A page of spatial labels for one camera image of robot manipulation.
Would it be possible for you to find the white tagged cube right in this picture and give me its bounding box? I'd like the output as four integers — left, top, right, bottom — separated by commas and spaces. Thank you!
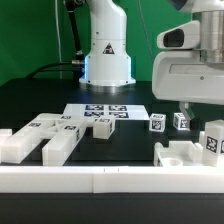
173, 113, 190, 131

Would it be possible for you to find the black cable bundle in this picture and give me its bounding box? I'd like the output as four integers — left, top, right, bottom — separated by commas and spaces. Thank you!
25, 0, 86, 80

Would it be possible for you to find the white thin cable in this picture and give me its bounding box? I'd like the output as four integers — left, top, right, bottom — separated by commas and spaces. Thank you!
54, 0, 64, 63

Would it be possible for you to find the white chair back part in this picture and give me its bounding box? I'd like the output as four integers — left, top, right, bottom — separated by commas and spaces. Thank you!
0, 113, 96, 166

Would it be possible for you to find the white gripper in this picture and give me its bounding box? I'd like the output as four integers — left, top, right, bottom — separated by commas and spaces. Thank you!
152, 51, 224, 127

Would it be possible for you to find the white fence bar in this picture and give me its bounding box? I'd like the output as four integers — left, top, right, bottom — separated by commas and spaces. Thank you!
0, 166, 224, 193
199, 131, 205, 145

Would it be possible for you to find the white left fence block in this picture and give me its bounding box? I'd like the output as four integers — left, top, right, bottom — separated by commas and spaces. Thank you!
0, 129, 12, 146

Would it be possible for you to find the white tagged cube left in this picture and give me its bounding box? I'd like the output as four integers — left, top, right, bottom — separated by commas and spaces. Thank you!
149, 113, 166, 132

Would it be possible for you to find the white tagged cube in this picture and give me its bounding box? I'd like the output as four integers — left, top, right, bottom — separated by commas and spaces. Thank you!
173, 113, 190, 131
149, 113, 166, 132

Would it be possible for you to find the white chair seat part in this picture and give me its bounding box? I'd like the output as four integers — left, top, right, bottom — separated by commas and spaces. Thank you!
153, 141, 203, 167

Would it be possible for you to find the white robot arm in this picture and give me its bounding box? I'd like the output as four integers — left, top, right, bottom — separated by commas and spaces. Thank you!
79, 0, 224, 120

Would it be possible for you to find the white front fence bar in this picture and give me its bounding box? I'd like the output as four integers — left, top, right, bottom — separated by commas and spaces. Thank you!
0, 166, 224, 193

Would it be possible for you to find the white fiducial marker sheet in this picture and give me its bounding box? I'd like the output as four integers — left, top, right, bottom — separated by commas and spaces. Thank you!
63, 104, 149, 120

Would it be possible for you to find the white right fence bar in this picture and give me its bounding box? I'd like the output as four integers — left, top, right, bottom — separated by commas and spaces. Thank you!
199, 131, 205, 145

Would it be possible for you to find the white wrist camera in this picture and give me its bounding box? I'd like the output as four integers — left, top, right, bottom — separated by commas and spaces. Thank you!
157, 20, 200, 50

